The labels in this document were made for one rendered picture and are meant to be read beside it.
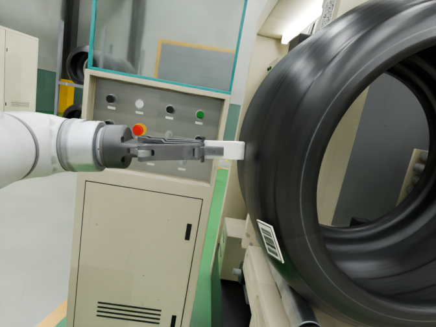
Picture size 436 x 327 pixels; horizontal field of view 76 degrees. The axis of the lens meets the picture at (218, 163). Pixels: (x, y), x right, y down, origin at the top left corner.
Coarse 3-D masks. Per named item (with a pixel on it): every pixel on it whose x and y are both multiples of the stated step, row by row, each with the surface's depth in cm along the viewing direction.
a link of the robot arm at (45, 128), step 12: (24, 120) 40; (36, 120) 42; (48, 120) 44; (60, 120) 45; (36, 132) 40; (48, 132) 42; (36, 144) 40; (48, 144) 42; (36, 156) 40; (48, 156) 42; (36, 168) 41; (48, 168) 44; (60, 168) 45
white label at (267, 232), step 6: (258, 222) 42; (264, 228) 41; (270, 228) 39; (264, 234) 42; (270, 234) 40; (264, 240) 43; (270, 240) 41; (276, 240) 39; (270, 246) 42; (276, 246) 40; (270, 252) 43; (276, 252) 41; (276, 258) 41; (282, 258) 40
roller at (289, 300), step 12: (264, 252) 68; (276, 276) 56; (288, 288) 51; (288, 300) 49; (300, 300) 48; (288, 312) 47; (300, 312) 45; (312, 312) 46; (300, 324) 43; (312, 324) 43
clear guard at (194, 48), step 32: (96, 0) 101; (128, 0) 101; (160, 0) 101; (192, 0) 101; (224, 0) 102; (96, 32) 103; (128, 32) 103; (160, 32) 103; (192, 32) 104; (224, 32) 104; (96, 64) 105; (128, 64) 105; (160, 64) 106; (192, 64) 106; (224, 64) 106
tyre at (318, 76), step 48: (384, 0) 37; (432, 0) 34; (336, 48) 36; (384, 48) 35; (432, 48) 57; (288, 96) 38; (336, 96) 36; (432, 96) 62; (288, 144) 37; (432, 144) 66; (288, 192) 38; (432, 192) 67; (288, 240) 40; (336, 240) 69; (384, 240) 69; (432, 240) 64; (336, 288) 41; (384, 288) 58; (432, 288) 55
